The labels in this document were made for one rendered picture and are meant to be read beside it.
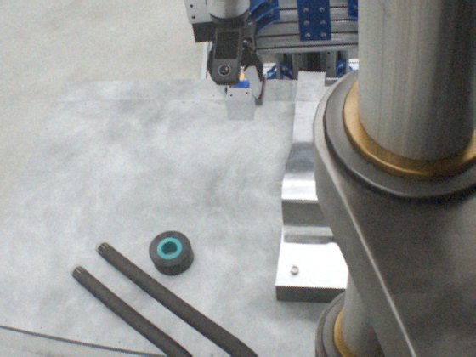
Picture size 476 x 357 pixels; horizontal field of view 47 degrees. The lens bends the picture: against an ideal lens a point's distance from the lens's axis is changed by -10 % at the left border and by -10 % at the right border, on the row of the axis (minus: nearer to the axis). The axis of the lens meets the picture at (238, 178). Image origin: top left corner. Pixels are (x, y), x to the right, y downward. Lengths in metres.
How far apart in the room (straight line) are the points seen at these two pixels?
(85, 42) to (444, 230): 2.95
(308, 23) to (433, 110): 1.37
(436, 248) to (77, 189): 1.11
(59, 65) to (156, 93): 1.66
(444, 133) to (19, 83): 2.90
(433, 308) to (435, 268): 0.02
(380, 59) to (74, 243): 1.03
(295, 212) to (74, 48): 2.26
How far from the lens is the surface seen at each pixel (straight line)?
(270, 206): 1.17
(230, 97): 1.15
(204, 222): 1.17
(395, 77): 0.23
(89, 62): 2.98
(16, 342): 0.34
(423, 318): 0.23
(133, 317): 1.02
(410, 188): 0.26
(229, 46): 1.04
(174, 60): 2.81
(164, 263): 1.09
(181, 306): 0.98
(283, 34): 1.65
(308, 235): 1.05
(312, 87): 1.26
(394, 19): 0.22
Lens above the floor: 1.74
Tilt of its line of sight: 51 degrees down
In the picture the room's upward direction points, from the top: 11 degrees counter-clockwise
